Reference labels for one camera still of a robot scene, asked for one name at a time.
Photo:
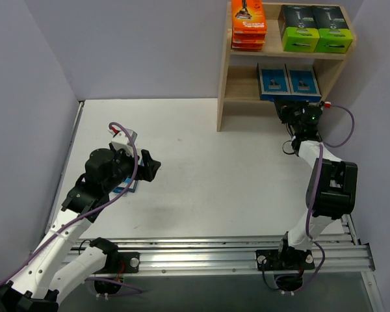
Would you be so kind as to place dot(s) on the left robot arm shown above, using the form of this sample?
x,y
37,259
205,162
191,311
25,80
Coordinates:
x,y
43,281

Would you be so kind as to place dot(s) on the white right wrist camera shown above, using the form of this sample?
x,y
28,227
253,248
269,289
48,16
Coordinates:
x,y
325,105

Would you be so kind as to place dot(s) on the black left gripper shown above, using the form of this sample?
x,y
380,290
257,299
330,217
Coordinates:
x,y
146,166

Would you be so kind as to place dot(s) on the black green GilletteLabs box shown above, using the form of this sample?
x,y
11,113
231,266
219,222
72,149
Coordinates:
x,y
298,29
334,33

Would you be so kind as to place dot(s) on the orange styler box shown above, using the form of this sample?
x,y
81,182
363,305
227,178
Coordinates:
x,y
246,47
248,17

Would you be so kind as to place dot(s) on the Harry's razor box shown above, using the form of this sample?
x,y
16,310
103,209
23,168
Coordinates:
x,y
132,186
303,83
272,81

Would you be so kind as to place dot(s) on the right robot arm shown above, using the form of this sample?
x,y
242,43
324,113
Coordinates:
x,y
331,192

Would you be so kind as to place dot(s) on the orange Gillette Fusion5 box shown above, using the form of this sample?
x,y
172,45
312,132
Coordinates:
x,y
245,38

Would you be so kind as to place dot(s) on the wooden shelf unit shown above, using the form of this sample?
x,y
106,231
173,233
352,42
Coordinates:
x,y
238,84

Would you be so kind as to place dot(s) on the orange styler box back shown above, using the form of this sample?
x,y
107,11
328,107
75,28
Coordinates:
x,y
248,17

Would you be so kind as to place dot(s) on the aluminium rail base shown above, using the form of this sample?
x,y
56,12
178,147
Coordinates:
x,y
236,255

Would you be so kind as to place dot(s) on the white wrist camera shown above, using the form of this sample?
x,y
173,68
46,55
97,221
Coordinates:
x,y
121,141
325,105

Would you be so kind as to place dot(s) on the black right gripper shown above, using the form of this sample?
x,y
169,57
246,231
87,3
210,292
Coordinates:
x,y
286,112

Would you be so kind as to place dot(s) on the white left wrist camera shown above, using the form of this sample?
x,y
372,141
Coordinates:
x,y
121,141

